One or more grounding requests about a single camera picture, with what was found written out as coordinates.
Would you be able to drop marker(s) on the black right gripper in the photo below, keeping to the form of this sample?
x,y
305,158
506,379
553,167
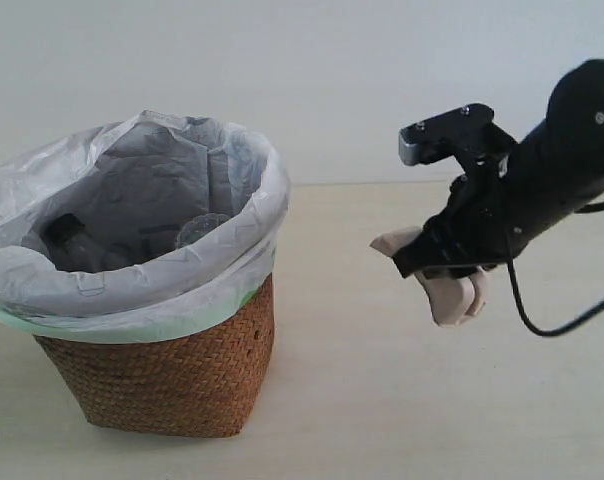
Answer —
x,y
471,231

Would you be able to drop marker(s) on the brown paper cup carrier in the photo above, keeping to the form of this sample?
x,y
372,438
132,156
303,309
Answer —
x,y
452,301

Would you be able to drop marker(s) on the green label water bottle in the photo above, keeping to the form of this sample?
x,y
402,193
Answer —
x,y
198,227

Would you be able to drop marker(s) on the red label soda bottle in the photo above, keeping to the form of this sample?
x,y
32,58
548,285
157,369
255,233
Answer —
x,y
73,248

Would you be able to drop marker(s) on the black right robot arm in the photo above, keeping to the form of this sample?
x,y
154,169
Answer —
x,y
510,191

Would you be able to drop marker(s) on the woven wicker basket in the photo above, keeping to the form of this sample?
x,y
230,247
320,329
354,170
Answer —
x,y
203,386

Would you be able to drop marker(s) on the green and white plastic liner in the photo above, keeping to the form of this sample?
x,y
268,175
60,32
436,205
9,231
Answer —
x,y
192,312

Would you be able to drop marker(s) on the white plastic bin liner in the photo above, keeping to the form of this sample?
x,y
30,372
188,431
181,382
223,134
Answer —
x,y
134,184

